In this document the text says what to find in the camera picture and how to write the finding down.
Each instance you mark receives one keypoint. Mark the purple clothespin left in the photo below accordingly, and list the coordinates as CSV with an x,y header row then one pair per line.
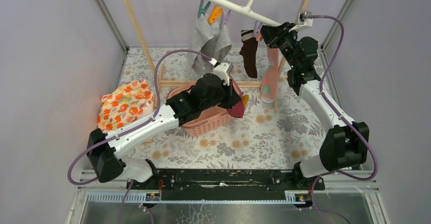
x,y
225,16

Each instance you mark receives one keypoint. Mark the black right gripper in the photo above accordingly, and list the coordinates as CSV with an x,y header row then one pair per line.
x,y
274,36

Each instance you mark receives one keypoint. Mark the dark brown hanging sock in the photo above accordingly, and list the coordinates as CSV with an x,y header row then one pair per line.
x,y
248,52

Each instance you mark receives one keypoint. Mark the orange clothespin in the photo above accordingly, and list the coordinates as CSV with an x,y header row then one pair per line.
x,y
215,14

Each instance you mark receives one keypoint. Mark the pink plastic laundry basket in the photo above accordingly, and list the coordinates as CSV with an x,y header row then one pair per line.
x,y
209,119

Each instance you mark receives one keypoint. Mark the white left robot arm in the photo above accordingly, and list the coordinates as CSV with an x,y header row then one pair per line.
x,y
107,151

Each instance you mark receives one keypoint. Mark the grey hanging towel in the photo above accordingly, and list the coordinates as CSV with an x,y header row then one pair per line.
x,y
212,40

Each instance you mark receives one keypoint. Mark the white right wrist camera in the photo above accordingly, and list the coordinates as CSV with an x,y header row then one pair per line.
x,y
304,21

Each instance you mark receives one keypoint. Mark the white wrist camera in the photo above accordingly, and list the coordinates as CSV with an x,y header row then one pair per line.
x,y
304,21
222,70

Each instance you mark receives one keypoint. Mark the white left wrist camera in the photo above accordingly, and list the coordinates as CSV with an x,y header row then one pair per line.
x,y
222,70

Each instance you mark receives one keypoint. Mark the purple clothespin middle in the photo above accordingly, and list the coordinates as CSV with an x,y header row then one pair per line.
x,y
257,27

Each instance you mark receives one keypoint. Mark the teal clothespin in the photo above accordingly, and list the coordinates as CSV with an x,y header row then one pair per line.
x,y
203,7

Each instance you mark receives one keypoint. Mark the purple striped sock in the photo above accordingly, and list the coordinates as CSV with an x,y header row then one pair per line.
x,y
239,109

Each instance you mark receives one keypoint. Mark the floral patterned table mat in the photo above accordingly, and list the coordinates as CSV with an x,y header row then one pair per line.
x,y
269,136

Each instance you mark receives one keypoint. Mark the white plastic clip hanger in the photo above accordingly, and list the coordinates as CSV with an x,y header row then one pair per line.
x,y
246,11

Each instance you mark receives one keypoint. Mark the grey slotted cable duct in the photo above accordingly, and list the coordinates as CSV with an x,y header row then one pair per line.
x,y
217,197

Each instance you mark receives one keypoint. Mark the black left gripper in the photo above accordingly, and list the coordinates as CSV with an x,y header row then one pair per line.
x,y
232,98

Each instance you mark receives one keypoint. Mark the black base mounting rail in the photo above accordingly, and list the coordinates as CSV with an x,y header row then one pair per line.
x,y
244,181

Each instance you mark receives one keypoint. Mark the pink hanging sock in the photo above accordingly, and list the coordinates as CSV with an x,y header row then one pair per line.
x,y
269,82

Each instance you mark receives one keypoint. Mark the purple clothespin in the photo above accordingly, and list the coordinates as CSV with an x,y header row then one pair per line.
x,y
225,16
257,27

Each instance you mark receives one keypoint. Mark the orange floral cloth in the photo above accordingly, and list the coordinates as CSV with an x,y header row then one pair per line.
x,y
128,103

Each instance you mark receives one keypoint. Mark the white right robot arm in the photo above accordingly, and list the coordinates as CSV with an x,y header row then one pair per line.
x,y
344,143

